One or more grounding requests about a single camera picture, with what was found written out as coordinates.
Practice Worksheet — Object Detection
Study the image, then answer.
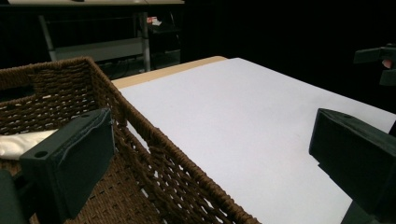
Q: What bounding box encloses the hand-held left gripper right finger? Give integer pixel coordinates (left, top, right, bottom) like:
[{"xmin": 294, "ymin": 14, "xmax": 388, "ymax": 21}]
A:
[{"xmin": 308, "ymin": 107, "xmax": 396, "ymax": 223}]

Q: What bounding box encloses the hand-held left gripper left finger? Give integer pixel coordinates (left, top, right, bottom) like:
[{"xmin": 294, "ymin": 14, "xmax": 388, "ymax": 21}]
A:
[{"xmin": 20, "ymin": 107, "xmax": 115, "ymax": 223}]

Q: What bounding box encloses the cream baby bodysuit brown trim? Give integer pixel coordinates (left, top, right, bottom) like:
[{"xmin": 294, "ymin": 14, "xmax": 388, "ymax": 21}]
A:
[{"xmin": 0, "ymin": 129, "xmax": 60, "ymax": 161}]

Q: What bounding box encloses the brown wicker basket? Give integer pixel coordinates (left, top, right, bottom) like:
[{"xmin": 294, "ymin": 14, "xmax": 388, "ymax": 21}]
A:
[{"xmin": 0, "ymin": 55, "xmax": 262, "ymax": 224}]

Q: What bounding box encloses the white-legged desk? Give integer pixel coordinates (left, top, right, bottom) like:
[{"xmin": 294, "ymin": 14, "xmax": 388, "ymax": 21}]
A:
[{"xmin": 6, "ymin": 0, "xmax": 185, "ymax": 73}]

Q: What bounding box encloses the white table sheet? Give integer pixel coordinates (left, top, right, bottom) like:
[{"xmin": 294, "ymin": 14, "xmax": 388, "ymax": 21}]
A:
[{"xmin": 119, "ymin": 57, "xmax": 396, "ymax": 224}]

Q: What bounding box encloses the small red and white box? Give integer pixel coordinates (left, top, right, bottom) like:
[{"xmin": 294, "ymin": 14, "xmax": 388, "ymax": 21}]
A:
[{"xmin": 146, "ymin": 16, "xmax": 163, "ymax": 27}]

